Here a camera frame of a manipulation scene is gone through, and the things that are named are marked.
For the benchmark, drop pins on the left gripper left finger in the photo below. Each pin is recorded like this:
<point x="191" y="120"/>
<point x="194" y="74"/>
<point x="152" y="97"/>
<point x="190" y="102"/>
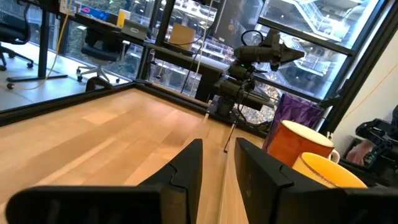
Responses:
<point x="186" y="174"/>

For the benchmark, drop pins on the black office chair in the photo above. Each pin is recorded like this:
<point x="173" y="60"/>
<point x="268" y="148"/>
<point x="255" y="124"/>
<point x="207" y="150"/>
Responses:
<point x="99" y="51"/>
<point x="12" y="32"/>

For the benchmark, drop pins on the black aluminium table frame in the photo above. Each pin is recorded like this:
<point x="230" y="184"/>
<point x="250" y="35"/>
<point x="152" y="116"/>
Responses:
<point x="62" y="101"/>

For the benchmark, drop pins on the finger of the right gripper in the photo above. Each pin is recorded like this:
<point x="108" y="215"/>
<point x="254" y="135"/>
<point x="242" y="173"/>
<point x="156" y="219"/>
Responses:
<point x="289" y="54"/>

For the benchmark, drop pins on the dark monitor screen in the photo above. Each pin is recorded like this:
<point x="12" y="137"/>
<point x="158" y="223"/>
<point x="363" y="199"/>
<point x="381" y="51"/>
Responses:
<point x="233" y="21"/>

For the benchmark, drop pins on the purple faceted tumbler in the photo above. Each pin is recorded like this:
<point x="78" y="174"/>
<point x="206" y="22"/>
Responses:
<point x="295" y="109"/>

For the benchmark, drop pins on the brown cardboard box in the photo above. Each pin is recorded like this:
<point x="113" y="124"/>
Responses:
<point x="182" y="35"/>

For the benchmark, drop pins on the orange mug white inside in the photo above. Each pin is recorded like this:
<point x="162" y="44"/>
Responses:
<point x="289" y="146"/>

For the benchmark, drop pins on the black office desk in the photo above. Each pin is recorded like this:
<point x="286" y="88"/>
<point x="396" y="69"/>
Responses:
<point x="208" y="84"/>
<point x="43" y="46"/>

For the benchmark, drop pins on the yellow mug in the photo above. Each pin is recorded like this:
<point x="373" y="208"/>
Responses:
<point x="329" y="171"/>

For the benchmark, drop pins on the silver laptop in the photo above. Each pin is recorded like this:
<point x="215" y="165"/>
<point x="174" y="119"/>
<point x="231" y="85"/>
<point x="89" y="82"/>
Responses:
<point x="135" y="31"/>

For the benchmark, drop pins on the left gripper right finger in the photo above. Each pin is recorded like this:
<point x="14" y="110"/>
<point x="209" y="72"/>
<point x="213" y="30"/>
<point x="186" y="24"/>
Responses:
<point x="258" y="180"/>

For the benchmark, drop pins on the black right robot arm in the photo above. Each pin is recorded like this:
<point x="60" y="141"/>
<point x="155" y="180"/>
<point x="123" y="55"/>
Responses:
<point x="239" y="90"/>

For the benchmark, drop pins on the black jointed equipment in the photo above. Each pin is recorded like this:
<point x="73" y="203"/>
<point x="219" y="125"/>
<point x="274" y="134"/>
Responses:
<point x="382" y="133"/>

